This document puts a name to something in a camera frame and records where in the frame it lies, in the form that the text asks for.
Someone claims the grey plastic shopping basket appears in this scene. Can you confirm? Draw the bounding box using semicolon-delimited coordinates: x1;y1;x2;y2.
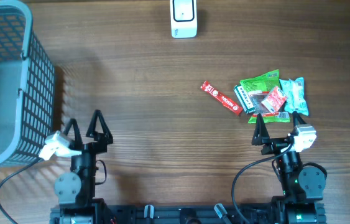
0;1;56;166

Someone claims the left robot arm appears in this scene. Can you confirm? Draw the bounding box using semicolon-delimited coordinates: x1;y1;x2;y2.
49;110;117;224

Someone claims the green snack bag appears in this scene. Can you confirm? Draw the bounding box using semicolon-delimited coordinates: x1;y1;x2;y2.
240;69;290;124

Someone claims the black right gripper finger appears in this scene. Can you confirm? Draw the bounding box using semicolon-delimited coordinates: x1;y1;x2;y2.
251;113;270;146
292;111;306;126

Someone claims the black left camera cable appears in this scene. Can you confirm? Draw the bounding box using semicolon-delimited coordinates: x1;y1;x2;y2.
0;157;44;224

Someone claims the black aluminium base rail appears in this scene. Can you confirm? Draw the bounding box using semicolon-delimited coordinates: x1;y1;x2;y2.
49;203;327;224

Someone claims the red stick pack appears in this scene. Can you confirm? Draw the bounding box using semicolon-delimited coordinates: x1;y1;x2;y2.
200;80;243;115

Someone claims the teal white tissue pack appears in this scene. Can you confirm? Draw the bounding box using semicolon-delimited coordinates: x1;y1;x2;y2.
280;77;309;116

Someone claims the small red candy pack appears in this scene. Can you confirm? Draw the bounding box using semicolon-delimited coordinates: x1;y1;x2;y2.
261;86;287;113

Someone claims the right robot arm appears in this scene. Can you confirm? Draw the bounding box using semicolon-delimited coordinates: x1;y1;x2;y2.
252;111;328;224

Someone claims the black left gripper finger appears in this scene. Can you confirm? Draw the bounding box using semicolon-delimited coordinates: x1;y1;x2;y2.
85;109;114;145
63;118;83;149

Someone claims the black camera cable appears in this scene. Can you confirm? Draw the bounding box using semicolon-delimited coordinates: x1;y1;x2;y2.
231;141;295;224
0;157;44;224

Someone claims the white barcode scanner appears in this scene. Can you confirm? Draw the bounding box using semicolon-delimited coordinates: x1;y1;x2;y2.
170;0;198;39

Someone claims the black right camera cable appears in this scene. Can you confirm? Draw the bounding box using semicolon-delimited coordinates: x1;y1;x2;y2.
231;141;295;224

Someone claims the green stick pack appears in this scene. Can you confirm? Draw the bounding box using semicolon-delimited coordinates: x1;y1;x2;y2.
234;85;255;114

